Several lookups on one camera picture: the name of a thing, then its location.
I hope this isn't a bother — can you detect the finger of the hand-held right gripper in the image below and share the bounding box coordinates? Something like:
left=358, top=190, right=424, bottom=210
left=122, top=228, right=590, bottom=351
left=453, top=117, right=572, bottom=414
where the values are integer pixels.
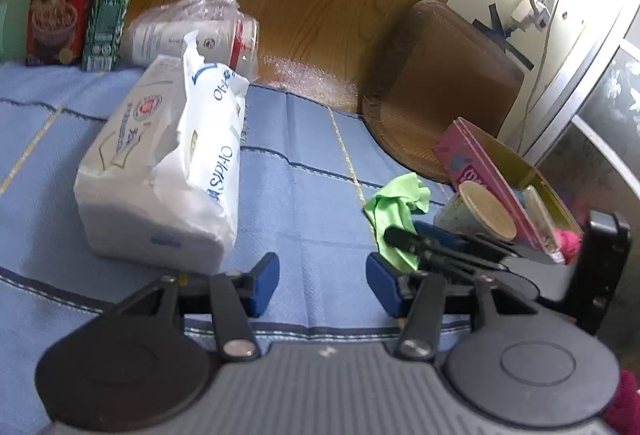
left=414, top=221, right=522, bottom=261
left=382, top=225, right=507, bottom=273

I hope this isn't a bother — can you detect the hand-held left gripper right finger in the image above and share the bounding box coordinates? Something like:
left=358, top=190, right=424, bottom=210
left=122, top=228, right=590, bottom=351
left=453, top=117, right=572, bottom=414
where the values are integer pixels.
left=366, top=252, right=556, bottom=362

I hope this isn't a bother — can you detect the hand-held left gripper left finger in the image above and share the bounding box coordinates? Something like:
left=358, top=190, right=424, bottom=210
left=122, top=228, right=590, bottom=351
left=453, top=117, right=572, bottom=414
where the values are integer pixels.
left=100, top=252, right=281, bottom=362

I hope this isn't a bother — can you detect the pink knitted item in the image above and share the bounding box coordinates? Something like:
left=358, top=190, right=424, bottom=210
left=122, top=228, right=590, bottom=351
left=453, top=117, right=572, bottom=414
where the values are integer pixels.
left=559, top=229, right=585, bottom=263

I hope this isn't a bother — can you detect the green cloth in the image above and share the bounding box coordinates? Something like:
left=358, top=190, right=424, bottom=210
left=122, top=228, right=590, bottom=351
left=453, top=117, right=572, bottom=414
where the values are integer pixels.
left=363, top=174, right=432, bottom=273

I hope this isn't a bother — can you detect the pink and yellow cardboard box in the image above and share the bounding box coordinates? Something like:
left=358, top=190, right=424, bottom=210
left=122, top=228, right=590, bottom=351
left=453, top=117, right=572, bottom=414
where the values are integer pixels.
left=432, top=118, right=586, bottom=266

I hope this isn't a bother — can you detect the paper cup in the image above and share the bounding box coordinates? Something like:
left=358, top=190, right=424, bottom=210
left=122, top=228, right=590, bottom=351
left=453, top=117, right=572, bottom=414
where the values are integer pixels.
left=434, top=180, right=518, bottom=243

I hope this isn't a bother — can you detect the blue striped tablecloth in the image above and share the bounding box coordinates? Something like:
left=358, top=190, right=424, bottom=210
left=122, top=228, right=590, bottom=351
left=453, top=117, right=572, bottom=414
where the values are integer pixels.
left=0, top=60, right=566, bottom=435

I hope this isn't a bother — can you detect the white plastic bag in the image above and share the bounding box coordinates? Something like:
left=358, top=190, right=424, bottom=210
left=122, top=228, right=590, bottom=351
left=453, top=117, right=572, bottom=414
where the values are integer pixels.
left=150, top=31, right=251, bottom=261

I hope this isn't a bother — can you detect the frosted glass sliding door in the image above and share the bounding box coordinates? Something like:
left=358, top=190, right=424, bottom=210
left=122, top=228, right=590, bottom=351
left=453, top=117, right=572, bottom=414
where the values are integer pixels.
left=520, top=0, right=640, bottom=366

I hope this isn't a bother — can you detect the magenta fabric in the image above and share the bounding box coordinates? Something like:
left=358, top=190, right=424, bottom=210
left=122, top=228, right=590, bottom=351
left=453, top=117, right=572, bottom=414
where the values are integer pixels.
left=602, top=367, right=640, bottom=435

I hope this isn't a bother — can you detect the brown chair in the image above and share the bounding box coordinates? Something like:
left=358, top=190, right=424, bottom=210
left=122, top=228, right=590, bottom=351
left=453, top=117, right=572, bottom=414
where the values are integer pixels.
left=361, top=0, right=526, bottom=183

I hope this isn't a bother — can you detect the black tape strip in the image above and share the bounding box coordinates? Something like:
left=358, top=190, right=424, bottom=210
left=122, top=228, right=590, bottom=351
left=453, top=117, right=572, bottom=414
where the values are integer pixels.
left=472, top=20, right=534, bottom=71
left=486, top=2, right=512, bottom=40

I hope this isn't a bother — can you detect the white tissue pack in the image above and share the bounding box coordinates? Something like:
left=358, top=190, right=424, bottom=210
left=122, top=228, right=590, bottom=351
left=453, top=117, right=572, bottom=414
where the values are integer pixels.
left=74, top=55, right=236, bottom=273

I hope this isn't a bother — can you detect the white power strip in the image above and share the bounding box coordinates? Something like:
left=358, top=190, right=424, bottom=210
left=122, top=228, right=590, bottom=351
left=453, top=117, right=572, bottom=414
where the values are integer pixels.
left=510, top=0, right=569, bottom=32

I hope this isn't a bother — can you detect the green drink carton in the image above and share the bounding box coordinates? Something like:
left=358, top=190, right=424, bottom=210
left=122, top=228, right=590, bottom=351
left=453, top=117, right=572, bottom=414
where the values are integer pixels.
left=81, top=0, right=144, bottom=72

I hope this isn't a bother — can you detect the pale green plastic container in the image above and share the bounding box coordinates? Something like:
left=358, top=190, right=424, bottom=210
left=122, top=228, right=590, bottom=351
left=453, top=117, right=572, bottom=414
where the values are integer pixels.
left=0, top=0, right=32, bottom=63

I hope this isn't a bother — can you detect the white cable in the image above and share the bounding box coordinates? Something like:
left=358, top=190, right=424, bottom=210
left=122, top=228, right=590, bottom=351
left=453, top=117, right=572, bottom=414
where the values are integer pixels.
left=517, top=10, right=557, bottom=156

